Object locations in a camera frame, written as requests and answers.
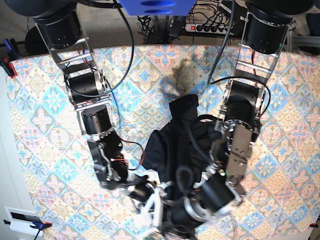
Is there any black t-shirt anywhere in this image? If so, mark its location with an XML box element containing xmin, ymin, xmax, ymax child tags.
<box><xmin>142</xmin><ymin>94</ymin><xmax>236</xmax><ymax>240</ymax></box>

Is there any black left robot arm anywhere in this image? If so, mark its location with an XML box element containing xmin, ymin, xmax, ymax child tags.
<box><xmin>183</xmin><ymin>0</ymin><xmax>315</xmax><ymax>224</ymax></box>

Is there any white wall outlet box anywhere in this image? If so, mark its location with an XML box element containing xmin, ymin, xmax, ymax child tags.
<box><xmin>4</xmin><ymin>206</ymin><xmax>42</xmax><ymax>236</ymax></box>

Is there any red table clamp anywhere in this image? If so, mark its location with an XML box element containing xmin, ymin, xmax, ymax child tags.
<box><xmin>0</xmin><ymin>57</ymin><xmax>17</xmax><ymax>79</ymax></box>

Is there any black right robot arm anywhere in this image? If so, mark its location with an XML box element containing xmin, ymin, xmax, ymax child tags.
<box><xmin>6</xmin><ymin>0</ymin><xmax>175</xmax><ymax>240</ymax></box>

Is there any patterned colourful tablecloth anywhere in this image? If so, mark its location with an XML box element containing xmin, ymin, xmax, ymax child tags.
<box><xmin>1</xmin><ymin>45</ymin><xmax>320</xmax><ymax>240</ymax></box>

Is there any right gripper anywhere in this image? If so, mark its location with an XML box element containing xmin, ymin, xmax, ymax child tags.
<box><xmin>132</xmin><ymin>188</ymin><xmax>176</xmax><ymax>240</ymax></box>

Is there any white power strip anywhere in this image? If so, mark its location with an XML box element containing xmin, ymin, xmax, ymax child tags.
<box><xmin>184</xmin><ymin>23</ymin><xmax>228</xmax><ymax>35</ymax></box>

